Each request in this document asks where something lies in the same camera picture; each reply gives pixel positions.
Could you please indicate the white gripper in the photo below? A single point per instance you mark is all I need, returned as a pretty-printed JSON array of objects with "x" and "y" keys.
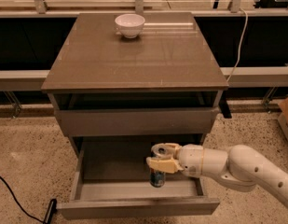
[{"x": 191, "y": 160}]

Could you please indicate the red bull can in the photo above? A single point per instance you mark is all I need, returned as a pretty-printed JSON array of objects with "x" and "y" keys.
[{"x": 157, "y": 178}]

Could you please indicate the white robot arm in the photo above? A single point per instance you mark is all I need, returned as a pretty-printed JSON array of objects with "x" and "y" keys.
[{"x": 240, "y": 168}]

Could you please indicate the grey top drawer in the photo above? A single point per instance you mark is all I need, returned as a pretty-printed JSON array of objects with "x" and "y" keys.
[{"x": 136, "y": 121}]

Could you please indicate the open grey middle drawer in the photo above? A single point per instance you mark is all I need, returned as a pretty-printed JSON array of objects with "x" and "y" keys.
[{"x": 112, "y": 179}]

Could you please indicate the grey drawer cabinet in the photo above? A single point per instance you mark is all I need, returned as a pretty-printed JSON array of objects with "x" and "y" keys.
[{"x": 168, "y": 66}]

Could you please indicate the black floor plug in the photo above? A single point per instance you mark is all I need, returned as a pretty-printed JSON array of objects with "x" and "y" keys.
[{"x": 52, "y": 209}]

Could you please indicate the cardboard box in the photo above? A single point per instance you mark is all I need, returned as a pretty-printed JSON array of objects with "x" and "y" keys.
[{"x": 283, "y": 117}]

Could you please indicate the white ceramic bowl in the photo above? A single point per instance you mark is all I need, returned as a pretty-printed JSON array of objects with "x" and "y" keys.
[{"x": 130, "y": 25}]

